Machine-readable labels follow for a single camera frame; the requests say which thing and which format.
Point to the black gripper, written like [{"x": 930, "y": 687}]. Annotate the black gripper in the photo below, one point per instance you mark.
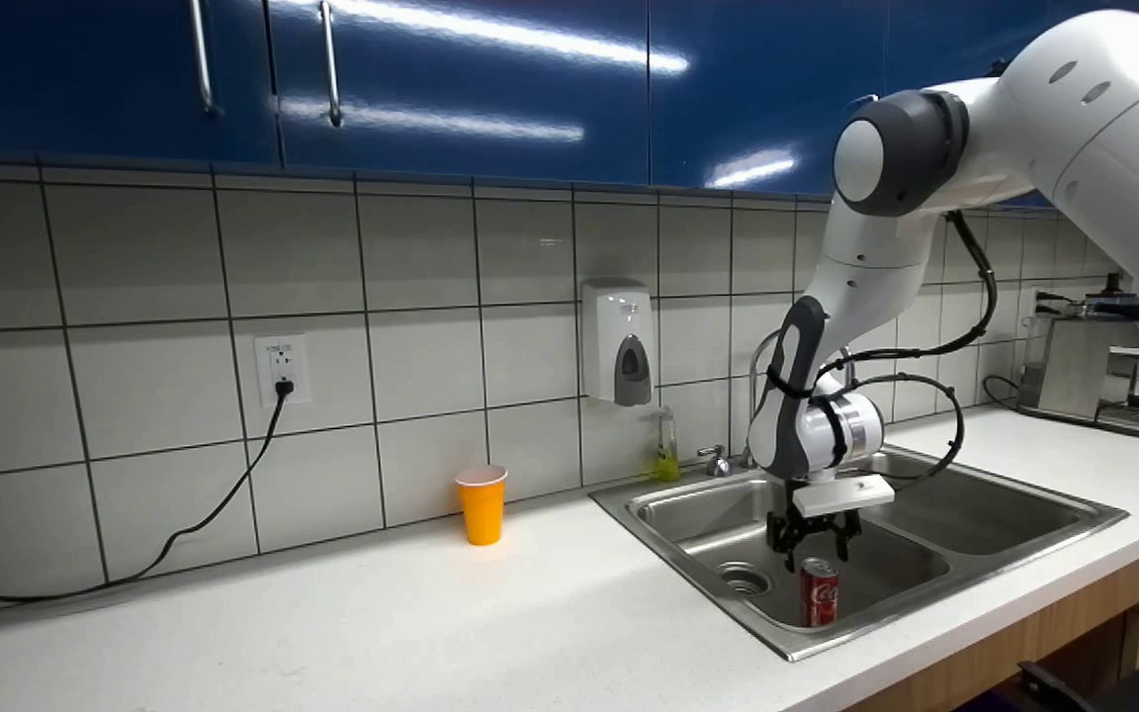
[{"x": 818, "y": 520}]

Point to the red Coca-Cola soda can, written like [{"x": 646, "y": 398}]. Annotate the red Coca-Cola soda can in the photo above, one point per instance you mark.
[{"x": 819, "y": 596}]

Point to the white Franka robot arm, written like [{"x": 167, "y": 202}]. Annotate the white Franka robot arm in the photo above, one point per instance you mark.
[{"x": 1097, "y": 120}]

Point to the metal sink drain strainer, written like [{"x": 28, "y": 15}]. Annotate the metal sink drain strainer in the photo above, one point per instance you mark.
[{"x": 743, "y": 584}]

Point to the stainless steel double sink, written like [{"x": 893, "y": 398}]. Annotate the stainless steel double sink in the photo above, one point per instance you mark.
[{"x": 967, "y": 528}]

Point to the green dish soap bottle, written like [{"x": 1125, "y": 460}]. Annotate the green dish soap bottle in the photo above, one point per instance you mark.
[{"x": 666, "y": 460}]

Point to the chrome gooseneck faucet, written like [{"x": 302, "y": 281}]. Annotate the chrome gooseneck faucet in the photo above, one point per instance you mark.
[{"x": 757, "y": 354}]

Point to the silver espresso machine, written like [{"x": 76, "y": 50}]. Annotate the silver espresso machine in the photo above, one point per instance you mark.
[{"x": 1097, "y": 356}]

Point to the orange plastic cup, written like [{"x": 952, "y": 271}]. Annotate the orange plastic cup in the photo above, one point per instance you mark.
[{"x": 482, "y": 507}]

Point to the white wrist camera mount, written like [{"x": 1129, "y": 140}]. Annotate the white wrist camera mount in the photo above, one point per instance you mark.
[{"x": 844, "y": 496}]

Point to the white wall soap dispenser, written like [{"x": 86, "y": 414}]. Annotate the white wall soap dispenser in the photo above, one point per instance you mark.
[{"x": 613, "y": 343}]

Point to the blue glossy wall cabinet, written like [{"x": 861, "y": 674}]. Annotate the blue glossy wall cabinet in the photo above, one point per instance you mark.
[{"x": 492, "y": 79}]

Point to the white wall outlet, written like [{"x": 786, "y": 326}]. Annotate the white wall outlet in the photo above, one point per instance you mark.
[{"x": 284, "y": 362}]

